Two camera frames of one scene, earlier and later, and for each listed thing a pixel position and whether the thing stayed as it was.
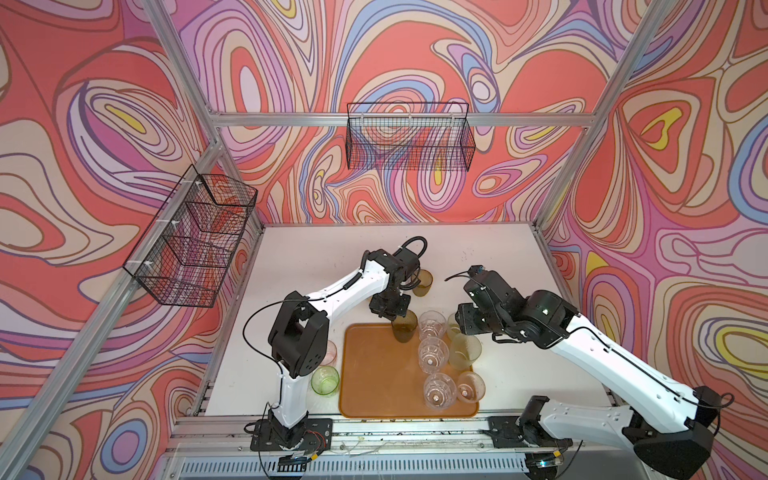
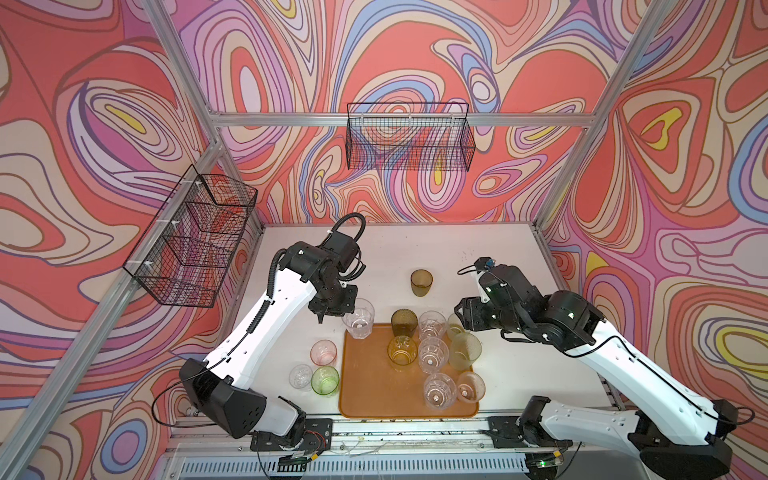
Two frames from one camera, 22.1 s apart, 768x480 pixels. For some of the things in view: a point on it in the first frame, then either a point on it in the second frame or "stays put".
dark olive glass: (403, 327) stays put
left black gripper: (378, 309) to (348, 307)
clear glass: (432, 323) stays put
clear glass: (440, 391) stays put
